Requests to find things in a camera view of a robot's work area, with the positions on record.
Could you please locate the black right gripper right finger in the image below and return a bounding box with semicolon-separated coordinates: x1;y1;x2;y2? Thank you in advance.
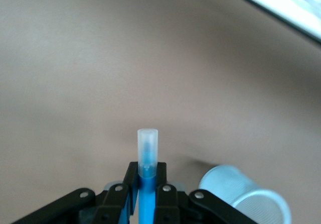
152;162;260;224

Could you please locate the translucent blue plastic cup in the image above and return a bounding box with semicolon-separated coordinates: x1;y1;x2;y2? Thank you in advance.
198;164;293;224

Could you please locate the blue marker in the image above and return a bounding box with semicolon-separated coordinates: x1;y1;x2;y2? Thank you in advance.
136;128;160;224

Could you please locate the brown paper table cover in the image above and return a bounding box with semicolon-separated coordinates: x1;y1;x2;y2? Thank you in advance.
0;0;321;224

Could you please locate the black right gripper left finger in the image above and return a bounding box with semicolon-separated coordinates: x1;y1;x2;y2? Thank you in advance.
15;161;139;224

